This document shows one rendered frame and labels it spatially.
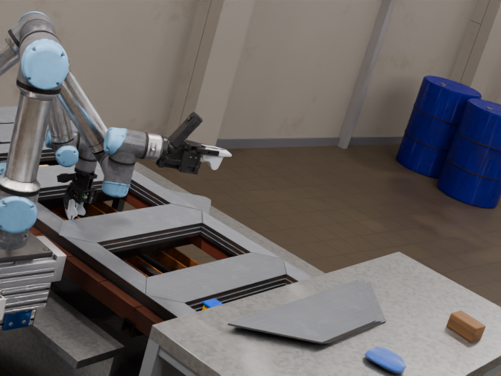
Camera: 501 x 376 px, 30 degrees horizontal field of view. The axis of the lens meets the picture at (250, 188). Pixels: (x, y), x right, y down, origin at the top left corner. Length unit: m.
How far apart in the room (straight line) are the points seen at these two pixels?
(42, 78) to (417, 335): 1.36
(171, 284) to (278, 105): 4.82
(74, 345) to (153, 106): 4.08
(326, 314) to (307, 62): 5.28
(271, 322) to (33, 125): 0.85
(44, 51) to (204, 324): 0.84
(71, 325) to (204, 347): 0.80
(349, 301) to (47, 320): 1.00
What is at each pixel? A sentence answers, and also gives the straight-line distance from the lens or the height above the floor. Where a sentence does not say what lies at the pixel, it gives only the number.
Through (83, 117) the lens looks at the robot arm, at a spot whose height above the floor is 1.46.
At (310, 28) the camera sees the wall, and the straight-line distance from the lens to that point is 7.82.
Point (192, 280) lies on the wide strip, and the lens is 3.25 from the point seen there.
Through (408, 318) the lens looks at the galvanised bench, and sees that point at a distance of 3.03.
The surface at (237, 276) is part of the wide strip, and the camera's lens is 3.37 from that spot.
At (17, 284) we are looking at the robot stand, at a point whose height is 0.91.
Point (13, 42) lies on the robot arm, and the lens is 3.19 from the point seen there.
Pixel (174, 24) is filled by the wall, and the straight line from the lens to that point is 6.83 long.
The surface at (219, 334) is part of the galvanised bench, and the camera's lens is 2.57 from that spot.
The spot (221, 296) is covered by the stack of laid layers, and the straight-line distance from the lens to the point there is 3.23.
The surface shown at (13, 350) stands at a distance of 3.54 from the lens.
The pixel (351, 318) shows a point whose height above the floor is 1.07.
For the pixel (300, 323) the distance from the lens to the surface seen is 2.70.
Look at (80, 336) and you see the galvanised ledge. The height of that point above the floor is 0.68.
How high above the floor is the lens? 2.27
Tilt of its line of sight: 19 degrees down
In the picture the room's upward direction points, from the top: 16 degrees clockwise
